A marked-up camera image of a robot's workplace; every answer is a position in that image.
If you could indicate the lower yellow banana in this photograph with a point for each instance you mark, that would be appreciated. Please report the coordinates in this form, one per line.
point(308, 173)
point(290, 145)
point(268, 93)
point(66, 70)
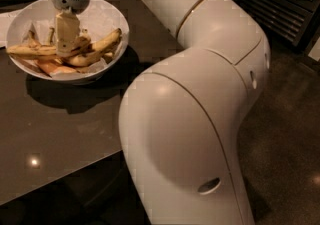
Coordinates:
point(84, 59)

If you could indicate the long spotted yellow banana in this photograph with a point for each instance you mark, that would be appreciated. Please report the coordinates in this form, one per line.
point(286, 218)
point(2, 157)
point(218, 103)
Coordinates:
point(48, 52)

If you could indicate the orange peeled banana piece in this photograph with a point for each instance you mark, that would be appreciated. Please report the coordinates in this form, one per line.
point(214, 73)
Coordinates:
point(52, 67)

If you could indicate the right yellow banana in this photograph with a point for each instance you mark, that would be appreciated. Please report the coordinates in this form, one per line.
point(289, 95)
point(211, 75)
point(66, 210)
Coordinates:
point(107, 42)

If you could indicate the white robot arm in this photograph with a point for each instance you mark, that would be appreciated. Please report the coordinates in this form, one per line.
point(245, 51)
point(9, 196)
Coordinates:
point(179, 119)

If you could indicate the white ceramic bowl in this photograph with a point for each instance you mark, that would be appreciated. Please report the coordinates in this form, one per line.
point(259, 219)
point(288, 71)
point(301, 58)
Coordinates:
point(31, 41)

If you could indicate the white napkin on table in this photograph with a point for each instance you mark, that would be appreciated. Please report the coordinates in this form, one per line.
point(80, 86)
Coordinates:
point(5, 21)

